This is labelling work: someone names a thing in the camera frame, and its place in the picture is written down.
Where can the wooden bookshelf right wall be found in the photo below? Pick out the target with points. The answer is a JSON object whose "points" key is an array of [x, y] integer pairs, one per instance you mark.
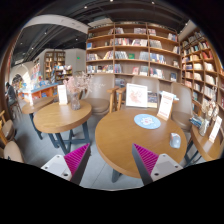
{"points": [[201, 69]]}

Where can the glass vase with pink flowers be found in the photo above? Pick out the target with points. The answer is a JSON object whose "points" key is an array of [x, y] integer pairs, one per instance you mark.
{"points": [[75, 85]]}

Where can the round wooden table left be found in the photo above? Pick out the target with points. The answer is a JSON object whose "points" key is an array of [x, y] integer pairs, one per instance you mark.
{"points": [[58, 121]]}

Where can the large wooden bookshelf back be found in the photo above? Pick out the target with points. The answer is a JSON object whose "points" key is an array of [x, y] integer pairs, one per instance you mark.
{"points": [[134, 48]]}

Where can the white menu card left table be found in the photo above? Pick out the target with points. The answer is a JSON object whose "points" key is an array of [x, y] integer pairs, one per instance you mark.
{"points": [[62, 94]]}

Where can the beige armchair right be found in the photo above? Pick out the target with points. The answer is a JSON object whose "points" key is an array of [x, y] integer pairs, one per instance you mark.
{"points": [[182, 111]]}

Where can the distant wooden bookshelf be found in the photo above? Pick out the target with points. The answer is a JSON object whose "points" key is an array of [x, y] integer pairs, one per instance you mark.
{"points": [[55, 66]]}

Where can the round wooden table front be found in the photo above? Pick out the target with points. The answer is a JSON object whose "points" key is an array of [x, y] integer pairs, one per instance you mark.
{"points": [[116, 132]]}

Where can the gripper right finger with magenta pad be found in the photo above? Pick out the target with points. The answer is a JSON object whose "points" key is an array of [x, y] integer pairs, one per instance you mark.
{"points": [[152, 166]]}

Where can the grey computer mouse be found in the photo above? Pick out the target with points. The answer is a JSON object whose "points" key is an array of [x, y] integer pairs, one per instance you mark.
{"points": [[175, 140]]}

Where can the white red sign stand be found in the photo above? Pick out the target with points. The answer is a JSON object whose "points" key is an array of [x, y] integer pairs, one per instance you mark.
{"points": [[165, 105]]}

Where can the beige armchair left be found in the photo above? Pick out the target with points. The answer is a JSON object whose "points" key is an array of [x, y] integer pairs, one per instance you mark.
{"points": [[101, 94]]}

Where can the white picture display card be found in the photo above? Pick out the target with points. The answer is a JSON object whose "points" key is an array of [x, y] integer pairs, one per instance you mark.
{"points": [[136, 95]]}

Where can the white card right table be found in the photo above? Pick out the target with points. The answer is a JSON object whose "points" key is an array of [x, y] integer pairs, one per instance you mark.
{"points": [[215, 129]]}

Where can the blue orange book display counter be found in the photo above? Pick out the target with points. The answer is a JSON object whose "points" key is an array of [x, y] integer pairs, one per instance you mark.
{"points": [[43, 91]]}

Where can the vase with dried flowers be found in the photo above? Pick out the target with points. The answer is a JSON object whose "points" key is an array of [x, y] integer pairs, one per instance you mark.
{"points": [[211, 110]]}

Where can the seated person far left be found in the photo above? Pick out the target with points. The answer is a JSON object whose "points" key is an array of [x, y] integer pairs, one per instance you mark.
{"points": [[10, 94]]}

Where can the stack of books right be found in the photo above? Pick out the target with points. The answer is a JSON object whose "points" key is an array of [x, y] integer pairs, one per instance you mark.
{"points": [[196, 120]]}

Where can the beige armchair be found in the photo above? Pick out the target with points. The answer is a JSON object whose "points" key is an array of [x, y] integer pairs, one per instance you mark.
{"points": [[153, 100], [182, 111], [101, 94]]}

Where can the round blue mouse pad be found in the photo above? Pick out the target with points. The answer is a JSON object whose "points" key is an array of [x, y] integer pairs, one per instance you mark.
{"points": [[147, 121]]}

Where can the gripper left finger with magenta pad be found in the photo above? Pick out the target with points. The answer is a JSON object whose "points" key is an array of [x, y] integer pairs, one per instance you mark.
{"points": [[70, 167]]}

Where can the beige armchair middle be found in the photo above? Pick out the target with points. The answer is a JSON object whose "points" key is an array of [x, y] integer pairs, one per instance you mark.
{"points": [[153, 100]]}

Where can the wooden chair left edge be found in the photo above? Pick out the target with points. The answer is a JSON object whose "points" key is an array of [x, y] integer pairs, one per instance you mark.
{"points": [[11, 151]]}

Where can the round wooden table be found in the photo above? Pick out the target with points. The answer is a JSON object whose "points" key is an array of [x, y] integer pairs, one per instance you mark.
{"points": [[116, 132], [58, 121], [204, 147]]}

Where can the small round table far left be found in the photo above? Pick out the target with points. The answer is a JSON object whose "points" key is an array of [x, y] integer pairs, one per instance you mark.
{"points": [[38, 104]]}

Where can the round wooden table right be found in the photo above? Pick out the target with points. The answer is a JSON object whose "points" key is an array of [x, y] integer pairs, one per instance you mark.
{"points": [[204, 147]]}

